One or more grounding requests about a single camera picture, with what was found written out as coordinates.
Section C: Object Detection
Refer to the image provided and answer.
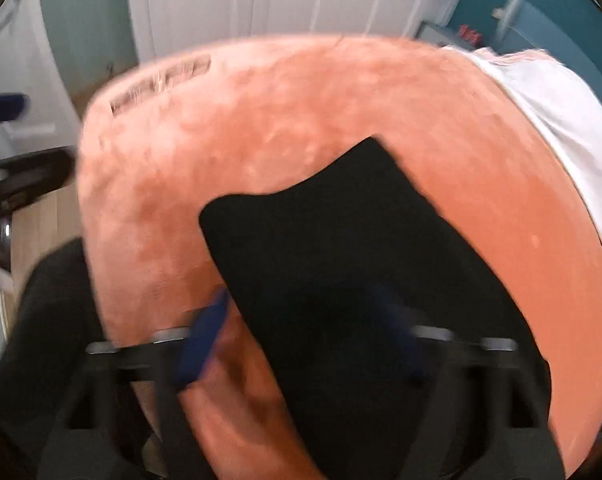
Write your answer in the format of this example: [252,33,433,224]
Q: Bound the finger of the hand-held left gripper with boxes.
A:
[0,92,30,127]
[0,146,78,213]

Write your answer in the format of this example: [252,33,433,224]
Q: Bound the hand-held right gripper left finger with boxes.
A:
[36,287,232,480]

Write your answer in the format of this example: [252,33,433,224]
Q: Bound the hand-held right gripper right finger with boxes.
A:
[371,284,567,480]

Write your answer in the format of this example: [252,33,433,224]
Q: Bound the black pants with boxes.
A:
[198,135,552,480]

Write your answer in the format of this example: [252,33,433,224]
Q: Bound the white door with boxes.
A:
[0,0,80,157]

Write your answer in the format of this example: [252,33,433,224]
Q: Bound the orange plush blanket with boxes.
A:
[76,35,602,480]

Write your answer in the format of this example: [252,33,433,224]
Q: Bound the white wardrobe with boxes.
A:
[126,0,478,67]

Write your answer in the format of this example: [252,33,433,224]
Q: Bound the blue nightstand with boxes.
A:
[416,20,462,49]

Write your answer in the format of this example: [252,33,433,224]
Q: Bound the blue bed headboard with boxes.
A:
[491,0,602,126]

